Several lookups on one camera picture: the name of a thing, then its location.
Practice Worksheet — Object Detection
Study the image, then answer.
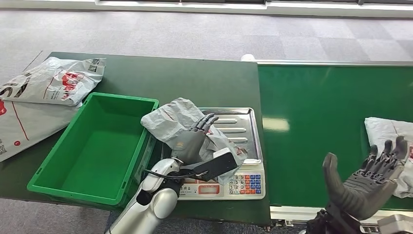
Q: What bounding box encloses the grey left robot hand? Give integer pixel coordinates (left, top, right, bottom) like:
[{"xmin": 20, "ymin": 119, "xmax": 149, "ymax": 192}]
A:
[{"xmin": 171, "ymin": 114, "xmax": 219, "ymax": 165}]

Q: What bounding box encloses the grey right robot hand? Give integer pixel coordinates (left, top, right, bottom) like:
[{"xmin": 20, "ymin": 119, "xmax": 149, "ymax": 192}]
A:
[{"xmin": 322, "ymin": 136, "xmax": 409, "ymax": 221}]

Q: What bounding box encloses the grey plastic mailer package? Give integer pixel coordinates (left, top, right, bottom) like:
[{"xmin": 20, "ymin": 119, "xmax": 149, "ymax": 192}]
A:
[{"xmin": 140, "ymin": 97, "xmax": 248, "ymax": 186}]

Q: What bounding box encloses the white-grey plastic mailer package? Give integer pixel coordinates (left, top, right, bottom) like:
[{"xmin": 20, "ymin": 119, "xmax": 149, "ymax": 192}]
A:
[{"xmin": 364, "ymin": 117, "xmax": 413, "ymax": 198}]

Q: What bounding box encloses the green conveyor belt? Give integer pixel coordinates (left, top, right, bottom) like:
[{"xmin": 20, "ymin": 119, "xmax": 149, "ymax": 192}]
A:
[{"xmin": 257, "ymin": 64, "xmax": 413, "ymax": 211}]

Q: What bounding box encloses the dark green table board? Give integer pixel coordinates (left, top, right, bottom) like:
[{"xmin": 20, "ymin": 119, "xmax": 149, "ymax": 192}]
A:
[{"xmin": 0, "ymin": 51, "xmax": 271, "ymax": 227}]

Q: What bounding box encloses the white electronic scale body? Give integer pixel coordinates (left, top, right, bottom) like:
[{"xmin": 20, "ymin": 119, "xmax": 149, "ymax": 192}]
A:
[{"xmin": 177, "ymin": 161, "xmax": 266, "ymax": 201}]

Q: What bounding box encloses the green plastic crate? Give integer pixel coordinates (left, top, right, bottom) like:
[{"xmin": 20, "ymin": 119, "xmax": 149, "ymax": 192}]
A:
[{"xmin": 26, "ymin": 92, "xmax": 160, "ymax": 207}]

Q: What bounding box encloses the white window ledge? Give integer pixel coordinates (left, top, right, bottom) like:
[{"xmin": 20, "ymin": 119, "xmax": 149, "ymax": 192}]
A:
[{"xmin": 0, "ymin": 0, "xmax": 413, "ymax": 20}]

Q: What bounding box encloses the crumpled white red-print courier bag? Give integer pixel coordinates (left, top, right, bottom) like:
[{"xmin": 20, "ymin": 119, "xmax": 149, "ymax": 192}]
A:
[{"xmin": 0, "ymin": 57, "xmax": 107, "ymax": 107}]

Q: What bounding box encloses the flat white red-line courier bag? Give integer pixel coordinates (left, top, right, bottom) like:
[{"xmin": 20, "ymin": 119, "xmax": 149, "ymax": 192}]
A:
[{"xmin": 0, "ymin": 99, "xmax": 81, "ymax": 163}]

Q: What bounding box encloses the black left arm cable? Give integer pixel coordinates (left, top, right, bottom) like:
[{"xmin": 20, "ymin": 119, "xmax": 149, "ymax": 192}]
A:
[{"xmin": 144, "ymin": 169, "xmax": 207, "ymax": 180}]

